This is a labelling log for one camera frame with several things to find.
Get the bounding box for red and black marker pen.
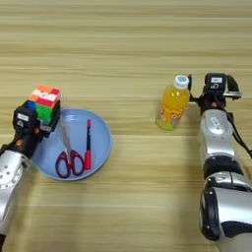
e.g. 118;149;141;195
84;118;94;170

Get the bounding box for light blue round plate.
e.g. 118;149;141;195
31;108;113;182

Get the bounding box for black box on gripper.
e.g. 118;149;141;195
12;106;37;131
204;72;228;94

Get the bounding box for colourful puzzle cube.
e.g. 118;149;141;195
27;84;62;125

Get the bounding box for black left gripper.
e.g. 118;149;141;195
8;104;62;158

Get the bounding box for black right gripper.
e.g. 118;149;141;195
186;74;242;114

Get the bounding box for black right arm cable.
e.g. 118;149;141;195
223;97;252;159

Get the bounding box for red handled scissors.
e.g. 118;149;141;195
54;120;86;179

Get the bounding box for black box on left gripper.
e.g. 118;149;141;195
12;106;37;131

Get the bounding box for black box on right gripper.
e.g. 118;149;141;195
204;72;228;94

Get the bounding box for orange juice bottle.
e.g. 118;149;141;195
156;74;191;132

